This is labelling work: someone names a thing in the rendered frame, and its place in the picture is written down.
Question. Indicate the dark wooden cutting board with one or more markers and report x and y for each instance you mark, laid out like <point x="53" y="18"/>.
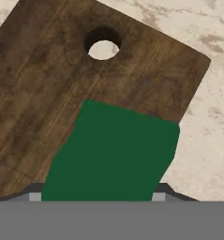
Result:
<point x="47" y="78"/>

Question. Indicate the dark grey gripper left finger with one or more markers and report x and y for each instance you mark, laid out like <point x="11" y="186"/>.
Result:
<point x="32" y="191"/>

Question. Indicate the green sponge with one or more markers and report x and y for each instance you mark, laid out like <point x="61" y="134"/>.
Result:
<point x="113" y="153"/>

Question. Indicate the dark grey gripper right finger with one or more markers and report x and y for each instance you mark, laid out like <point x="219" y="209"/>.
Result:
<point x="166" y="192"/>

